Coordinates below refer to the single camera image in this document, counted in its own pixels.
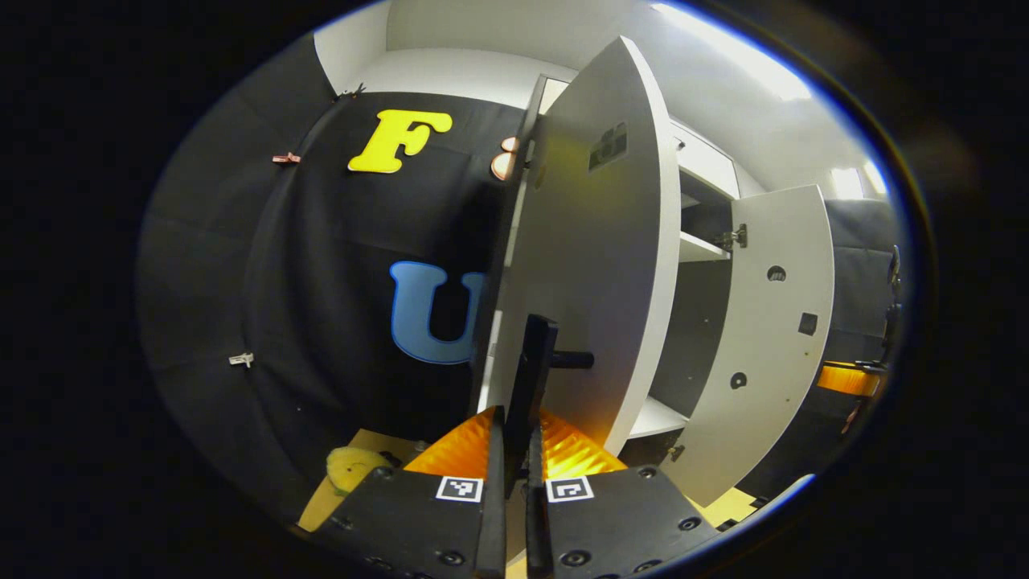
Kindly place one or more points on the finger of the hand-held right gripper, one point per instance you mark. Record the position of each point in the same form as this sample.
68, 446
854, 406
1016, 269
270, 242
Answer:
852, 379

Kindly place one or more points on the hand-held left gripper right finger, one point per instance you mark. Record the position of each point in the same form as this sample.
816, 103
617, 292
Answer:
537, 523

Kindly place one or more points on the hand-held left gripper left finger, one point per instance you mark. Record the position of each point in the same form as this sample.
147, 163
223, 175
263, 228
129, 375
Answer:
492, 523

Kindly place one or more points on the grey cabinet door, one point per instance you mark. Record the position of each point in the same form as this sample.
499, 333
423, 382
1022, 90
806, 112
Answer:
772, 338
595, 241

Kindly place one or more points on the metal door hinge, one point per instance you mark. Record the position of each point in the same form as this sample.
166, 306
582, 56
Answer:
735, 237
675, 453

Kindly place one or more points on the white cabinet shelf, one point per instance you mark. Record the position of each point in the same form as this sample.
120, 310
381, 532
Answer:
655, 418
695, 248

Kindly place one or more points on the grey cabinet drawer front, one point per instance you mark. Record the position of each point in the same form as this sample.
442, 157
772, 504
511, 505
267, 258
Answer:
707, 167

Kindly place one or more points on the yellow plush toy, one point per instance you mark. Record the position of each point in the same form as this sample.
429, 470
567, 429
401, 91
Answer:
350, 468

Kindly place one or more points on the small ceiling light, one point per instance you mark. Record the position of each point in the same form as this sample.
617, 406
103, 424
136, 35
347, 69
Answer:
846, 182

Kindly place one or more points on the white clip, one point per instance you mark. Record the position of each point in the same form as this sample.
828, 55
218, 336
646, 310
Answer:
240, 359

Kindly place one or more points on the black backdrop cloth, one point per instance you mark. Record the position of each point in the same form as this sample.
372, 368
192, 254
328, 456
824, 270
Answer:
321, 265

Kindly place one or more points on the pink clip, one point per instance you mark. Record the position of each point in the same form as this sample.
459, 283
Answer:
285, 158

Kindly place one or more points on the black clip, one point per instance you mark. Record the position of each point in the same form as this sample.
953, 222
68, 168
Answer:
350, 91

